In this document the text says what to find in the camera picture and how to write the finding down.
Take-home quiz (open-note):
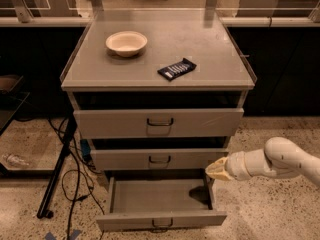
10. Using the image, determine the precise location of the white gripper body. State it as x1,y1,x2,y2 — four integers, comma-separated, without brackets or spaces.
225,149,267,181

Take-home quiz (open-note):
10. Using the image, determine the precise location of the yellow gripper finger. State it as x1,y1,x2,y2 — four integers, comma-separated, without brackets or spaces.
205,169,232,181
207,157,228,171

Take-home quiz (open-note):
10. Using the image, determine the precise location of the grey bottom drawer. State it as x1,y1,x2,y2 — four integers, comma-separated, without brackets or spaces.
96,171,226,232

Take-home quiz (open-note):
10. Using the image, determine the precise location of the grey drawer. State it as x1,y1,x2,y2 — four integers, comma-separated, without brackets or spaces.
91,148,228,171
74,108,244,139
96,171,226,232

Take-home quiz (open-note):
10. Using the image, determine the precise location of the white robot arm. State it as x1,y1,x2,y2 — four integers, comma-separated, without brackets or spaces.
205,137,320,186

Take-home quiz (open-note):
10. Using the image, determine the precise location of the grey drawer cabinet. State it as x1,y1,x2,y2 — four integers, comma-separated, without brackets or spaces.
60,9,258,185

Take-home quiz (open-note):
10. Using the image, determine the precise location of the grey middle drawer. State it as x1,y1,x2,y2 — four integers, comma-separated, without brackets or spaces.
91,148,228,171

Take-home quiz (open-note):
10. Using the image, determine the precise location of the grey top drawer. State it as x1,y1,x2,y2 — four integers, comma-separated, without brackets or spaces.
74,108,244,139

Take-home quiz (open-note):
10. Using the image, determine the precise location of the white paper bowl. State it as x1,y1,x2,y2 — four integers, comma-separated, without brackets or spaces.
105,31,148,57

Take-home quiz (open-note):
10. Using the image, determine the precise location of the black tripod leg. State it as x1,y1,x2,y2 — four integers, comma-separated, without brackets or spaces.
37,116,77,219

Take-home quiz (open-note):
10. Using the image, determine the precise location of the clear plastic bottle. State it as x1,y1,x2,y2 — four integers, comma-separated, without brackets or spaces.
3,154,29,167

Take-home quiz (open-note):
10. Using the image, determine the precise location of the dark side table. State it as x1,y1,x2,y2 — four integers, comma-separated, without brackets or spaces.
0,74,31,178

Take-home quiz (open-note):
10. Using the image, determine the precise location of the black floor cable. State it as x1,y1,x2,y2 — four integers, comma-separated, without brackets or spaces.
46,117,107,240

